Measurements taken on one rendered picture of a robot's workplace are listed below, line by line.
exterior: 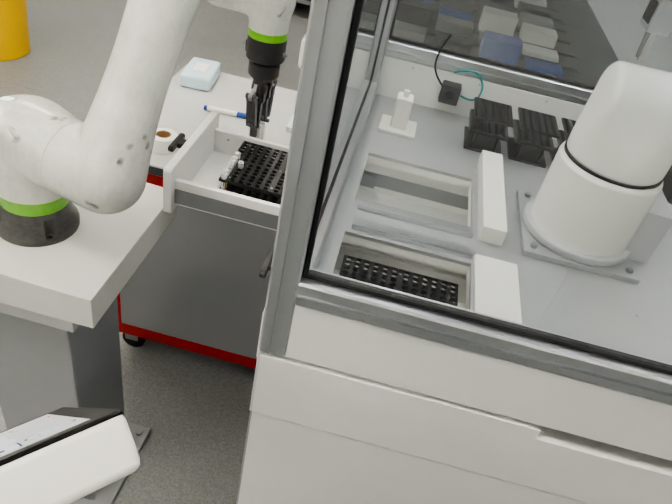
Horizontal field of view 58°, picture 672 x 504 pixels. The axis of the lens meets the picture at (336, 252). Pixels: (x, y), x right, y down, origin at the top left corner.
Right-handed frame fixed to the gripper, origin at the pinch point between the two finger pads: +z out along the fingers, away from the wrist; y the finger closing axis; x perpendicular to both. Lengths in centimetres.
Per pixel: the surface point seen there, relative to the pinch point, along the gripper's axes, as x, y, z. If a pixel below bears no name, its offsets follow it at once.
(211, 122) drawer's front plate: -4.4, 16.2, -8.8
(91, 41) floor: -195, -177, 83
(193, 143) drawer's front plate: -2.5, 27.1, -9.0
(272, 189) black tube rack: 17.7, 29.0, -6.3
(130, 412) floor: -15, 37, 84
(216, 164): -1.2, 18.6, 0.1
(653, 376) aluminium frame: 86, 65, -25
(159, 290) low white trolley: -18, 16, 52
